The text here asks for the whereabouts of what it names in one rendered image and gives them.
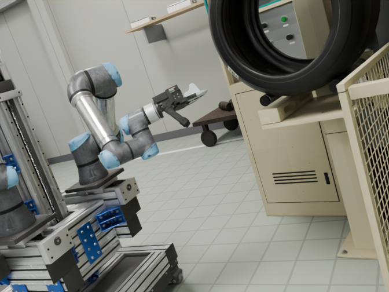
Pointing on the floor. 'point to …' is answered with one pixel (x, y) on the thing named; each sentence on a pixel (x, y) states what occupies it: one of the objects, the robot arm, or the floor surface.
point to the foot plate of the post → (347, 248)
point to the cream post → (337, 125)
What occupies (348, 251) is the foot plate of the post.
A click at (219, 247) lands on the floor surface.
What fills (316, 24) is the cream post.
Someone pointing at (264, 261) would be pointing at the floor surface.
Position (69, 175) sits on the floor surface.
